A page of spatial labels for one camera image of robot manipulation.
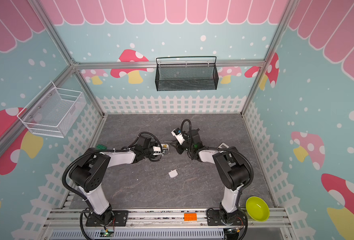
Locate white battery cover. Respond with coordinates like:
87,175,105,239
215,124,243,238
169,170,178,179

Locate white remote control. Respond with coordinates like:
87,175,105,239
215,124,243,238
156,144,170,156
219,143,229,149

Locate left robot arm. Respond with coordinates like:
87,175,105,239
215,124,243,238
61,132,164,226

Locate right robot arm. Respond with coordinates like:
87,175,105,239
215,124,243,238
172,119,254,225

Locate green toy brick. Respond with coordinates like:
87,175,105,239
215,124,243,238
96,144,108,150

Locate lime green bowl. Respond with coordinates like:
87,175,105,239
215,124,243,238
246,196,270,222

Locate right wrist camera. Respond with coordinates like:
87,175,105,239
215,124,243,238
171,128,185,145

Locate orange toy brick on rail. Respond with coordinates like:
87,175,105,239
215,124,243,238
184,213,198,222

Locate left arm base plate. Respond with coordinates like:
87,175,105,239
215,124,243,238
85,210,129,227

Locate black mesh wall basket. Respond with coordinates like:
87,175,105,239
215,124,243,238
155,56,219,92

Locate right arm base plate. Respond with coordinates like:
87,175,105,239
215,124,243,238
206,208,248,226

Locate white wire wall basket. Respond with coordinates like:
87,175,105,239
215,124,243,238
17,82,87,138

